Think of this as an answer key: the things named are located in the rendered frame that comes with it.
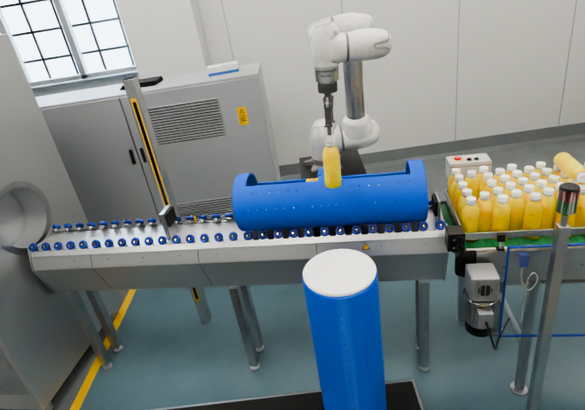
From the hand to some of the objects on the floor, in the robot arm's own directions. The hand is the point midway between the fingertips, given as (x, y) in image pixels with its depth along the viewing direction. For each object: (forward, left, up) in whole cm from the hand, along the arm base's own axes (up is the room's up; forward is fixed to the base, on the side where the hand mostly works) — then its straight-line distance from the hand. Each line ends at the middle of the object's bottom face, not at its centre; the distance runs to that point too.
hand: (330, 133), depth 167 cm
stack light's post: (+35, +79, -146) cm, 169 cm away
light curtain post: (-46, -103, -150) cm, 188 cm away
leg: (-10, -160, -146) cm, 217 cm away
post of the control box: (-31, +66, -150) cm, 167 cm away
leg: (-17, -61, -148) cm, 161 cm away
